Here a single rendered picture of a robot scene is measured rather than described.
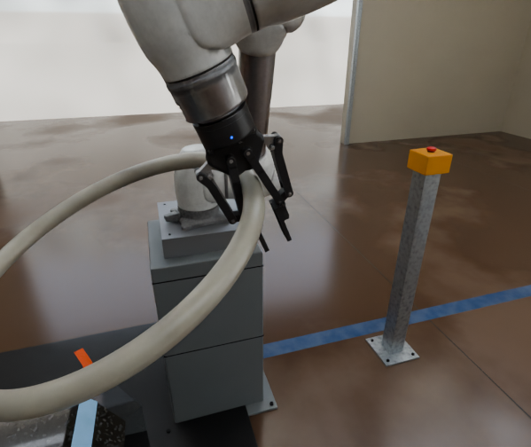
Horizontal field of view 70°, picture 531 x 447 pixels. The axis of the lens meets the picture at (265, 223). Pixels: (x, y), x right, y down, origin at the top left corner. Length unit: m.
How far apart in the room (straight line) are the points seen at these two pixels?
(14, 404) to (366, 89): 5.97
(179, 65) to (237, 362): 1.38
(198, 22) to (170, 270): 1.01
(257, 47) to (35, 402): 0.86
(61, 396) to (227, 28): 0.40
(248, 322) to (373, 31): 5.15
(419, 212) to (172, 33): 1.45
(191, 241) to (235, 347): 0.50
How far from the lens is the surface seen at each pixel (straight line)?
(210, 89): 0.46
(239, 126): 0.48
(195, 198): 1.36
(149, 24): 0.44
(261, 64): 1.07
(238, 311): 1.50
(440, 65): 6.87
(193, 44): 0.44
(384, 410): 1.96
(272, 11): 0.45
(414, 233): 1.78
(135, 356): 0.40
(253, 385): 1.80
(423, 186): 1.70
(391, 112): 6.48
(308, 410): 1.89
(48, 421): 0.87
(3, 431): 0.90
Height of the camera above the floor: 1.50
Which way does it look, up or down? 26 degrees down
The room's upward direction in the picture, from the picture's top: straight up
